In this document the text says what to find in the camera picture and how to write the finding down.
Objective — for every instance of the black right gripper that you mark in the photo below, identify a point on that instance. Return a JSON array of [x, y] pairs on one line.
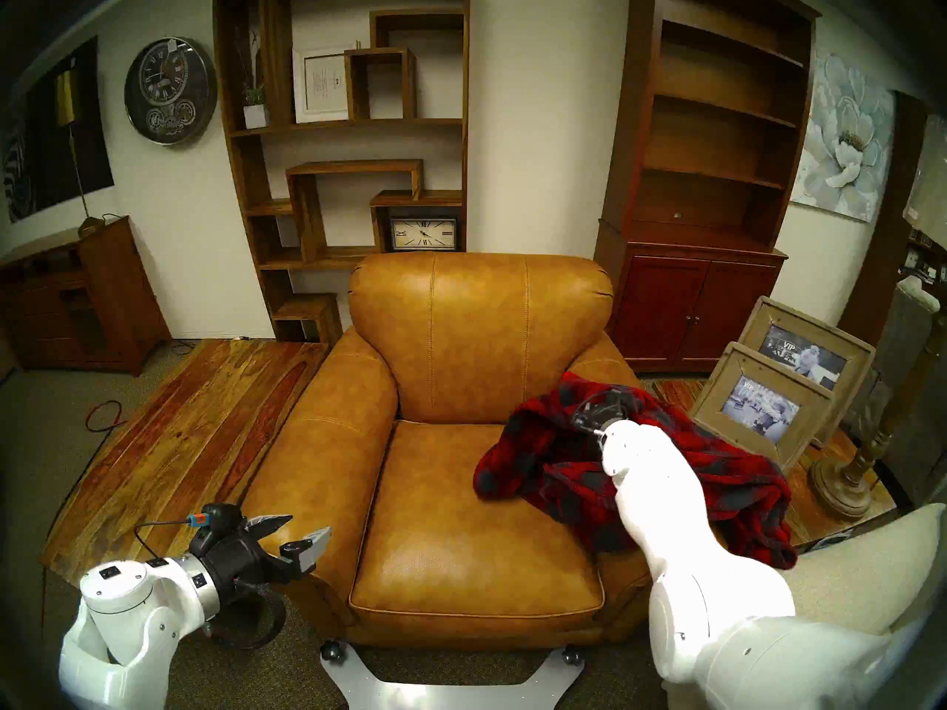
[[605, 409]]

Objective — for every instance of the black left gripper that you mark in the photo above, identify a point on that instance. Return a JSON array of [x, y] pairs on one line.
[[229, 549]]

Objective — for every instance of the red plaid blanket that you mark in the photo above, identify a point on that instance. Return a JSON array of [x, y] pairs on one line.
[[547, 464]]

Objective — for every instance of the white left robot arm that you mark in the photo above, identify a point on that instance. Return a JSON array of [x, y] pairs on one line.
[[118, 605]]

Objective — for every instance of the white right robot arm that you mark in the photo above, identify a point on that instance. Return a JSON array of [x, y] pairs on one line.
[[666, 509]]

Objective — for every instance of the black base caster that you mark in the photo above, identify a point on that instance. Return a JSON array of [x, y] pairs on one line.
[[573, 655], [331, 650]]

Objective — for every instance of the dark wood bookcase cabinet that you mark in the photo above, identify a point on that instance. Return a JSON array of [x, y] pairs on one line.
[[688, 309]]

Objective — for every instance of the striped wood coffee table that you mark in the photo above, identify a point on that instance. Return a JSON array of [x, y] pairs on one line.
[[185, 442]]

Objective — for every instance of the tan leather armchair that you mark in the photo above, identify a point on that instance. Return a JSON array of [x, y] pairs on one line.
[[459, 324]]

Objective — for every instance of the wooden side table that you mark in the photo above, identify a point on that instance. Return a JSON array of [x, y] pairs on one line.
[[810, 512]]

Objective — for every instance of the small rectangular clock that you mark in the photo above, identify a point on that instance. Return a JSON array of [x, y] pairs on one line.
[[423, 234]]

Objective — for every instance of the low wooden console cabinet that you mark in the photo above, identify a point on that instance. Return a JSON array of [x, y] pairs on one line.
[[111, 294]]

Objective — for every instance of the beige fabric armchair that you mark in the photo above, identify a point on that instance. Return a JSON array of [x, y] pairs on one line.
[[865, 575]]

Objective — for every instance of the grey upholstered chair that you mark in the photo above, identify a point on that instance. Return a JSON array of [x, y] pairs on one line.
[[906, 331]]

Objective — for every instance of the open wooden shelf unit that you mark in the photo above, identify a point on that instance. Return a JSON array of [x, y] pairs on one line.
[[307, 205]]

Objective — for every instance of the white flower painting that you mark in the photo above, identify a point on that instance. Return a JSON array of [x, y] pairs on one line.
[[843, 139]]

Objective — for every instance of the white lamp shade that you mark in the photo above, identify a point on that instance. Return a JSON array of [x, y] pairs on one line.
[[931, 168]]

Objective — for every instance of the plant in white pot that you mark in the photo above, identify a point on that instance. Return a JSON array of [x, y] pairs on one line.
[[255, 115]]

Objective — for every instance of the white framed certificate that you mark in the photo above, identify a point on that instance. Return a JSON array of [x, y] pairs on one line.
[[323, 83]]

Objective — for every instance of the gold shade lamp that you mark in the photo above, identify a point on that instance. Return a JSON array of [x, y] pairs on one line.
[[68, 95]]

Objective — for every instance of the small grey picture frame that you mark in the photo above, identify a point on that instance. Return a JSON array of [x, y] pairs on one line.
[[762, 409]]

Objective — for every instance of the large grey picture frame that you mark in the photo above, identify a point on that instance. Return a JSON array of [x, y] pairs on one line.
[[806, 353]]

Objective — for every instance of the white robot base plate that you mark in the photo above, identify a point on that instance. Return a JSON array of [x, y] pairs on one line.
[[444, 694]]

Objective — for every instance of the zebra wall picture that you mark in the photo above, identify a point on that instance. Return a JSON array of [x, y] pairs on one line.
[[44, 146]]

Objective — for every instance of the round gear wall clock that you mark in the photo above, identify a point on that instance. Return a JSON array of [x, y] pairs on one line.
[[170, 91]]

